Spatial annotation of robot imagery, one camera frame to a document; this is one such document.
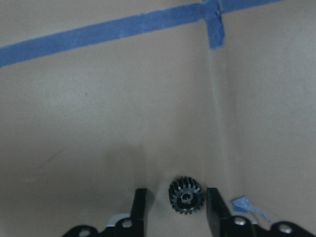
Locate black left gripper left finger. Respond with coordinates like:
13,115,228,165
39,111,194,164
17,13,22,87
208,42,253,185
130,188,147,237

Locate loose blue tape strip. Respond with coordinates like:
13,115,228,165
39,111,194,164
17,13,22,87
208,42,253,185
231,196,274,225

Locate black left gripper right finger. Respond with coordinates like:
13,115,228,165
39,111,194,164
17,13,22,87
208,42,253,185
206,188,232,237

